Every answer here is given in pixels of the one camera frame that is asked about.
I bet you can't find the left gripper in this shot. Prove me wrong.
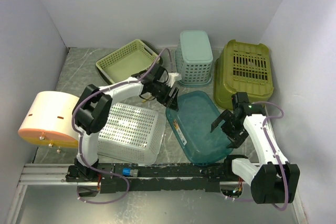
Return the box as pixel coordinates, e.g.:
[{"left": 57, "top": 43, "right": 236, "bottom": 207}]
[{"left": 153, "top": 82, "right": 181, "bottom": 113}]

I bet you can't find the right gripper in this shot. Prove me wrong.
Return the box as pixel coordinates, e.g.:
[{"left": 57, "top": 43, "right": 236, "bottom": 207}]
[{"left": 211, "top": 109, "right": 248, "bottom": 148}]

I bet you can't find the teal transparent tub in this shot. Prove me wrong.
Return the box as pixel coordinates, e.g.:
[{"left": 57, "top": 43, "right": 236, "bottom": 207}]
[{"left": 165, "top": 90, "right": 233, "bottom": 166}]

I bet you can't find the light blue perforated basket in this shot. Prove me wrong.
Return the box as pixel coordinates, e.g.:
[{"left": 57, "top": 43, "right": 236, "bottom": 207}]
[{"left": 174, "top": 30, "right": 213, "bottom": 87}]

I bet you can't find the white perforated basket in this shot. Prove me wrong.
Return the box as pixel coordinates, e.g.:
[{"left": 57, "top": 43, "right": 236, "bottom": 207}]
[{"left": 98, "top": 103, "right": 166, "bottom": 166}]

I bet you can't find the pale green shallow basket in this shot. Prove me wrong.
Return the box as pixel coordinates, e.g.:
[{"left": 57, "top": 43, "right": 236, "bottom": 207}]
[{"left": 95, "top": 39, "right": 155, "bottom": 84}]

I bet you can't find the olive green tub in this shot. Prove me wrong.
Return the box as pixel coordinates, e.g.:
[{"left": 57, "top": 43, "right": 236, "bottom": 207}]
[{"left": 214, "top": 39, "right": 274, "bottom": 110}]

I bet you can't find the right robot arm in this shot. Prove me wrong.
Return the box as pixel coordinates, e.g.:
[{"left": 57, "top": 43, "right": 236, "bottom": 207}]
[{"left": 211, "top": 92, "right": 300, "bottom": 211}]

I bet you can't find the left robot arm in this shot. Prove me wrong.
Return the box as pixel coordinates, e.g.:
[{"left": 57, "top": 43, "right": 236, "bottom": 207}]
[{"left": 71, "top": 63, "right": 182, "bottom": 182}]

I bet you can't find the blue grey connector plug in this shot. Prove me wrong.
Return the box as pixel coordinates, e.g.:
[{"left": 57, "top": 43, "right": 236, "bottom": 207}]
[{"left": 122, "top": 168, "right": 139, "bottom": 177}]

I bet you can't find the cream cylindrical drum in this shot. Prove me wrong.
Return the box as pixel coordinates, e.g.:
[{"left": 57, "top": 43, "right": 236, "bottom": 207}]
[{"left": 18, "top": 91, "right": 79, "bottom": 148}]

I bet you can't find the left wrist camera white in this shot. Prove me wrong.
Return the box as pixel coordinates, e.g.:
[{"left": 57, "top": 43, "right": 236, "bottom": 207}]
[{"left": 167, "top": 72, "right": 182, "bottom": 87}]

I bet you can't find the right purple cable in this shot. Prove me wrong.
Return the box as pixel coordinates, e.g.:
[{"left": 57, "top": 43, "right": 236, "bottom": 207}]
[{"left": 223, "top": 101, "right": 287, "bottom": 211}]

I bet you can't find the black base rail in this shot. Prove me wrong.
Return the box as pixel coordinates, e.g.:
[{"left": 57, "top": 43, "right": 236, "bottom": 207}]
[{"left": 65, "top": 162, "right": 239, "bottom": 194}]

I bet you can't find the aluminium extrusion frame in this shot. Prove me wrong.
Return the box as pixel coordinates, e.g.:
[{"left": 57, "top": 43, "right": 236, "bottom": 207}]
[{"left": 6, "top": 164, "right": 308, "bottom": 223}]

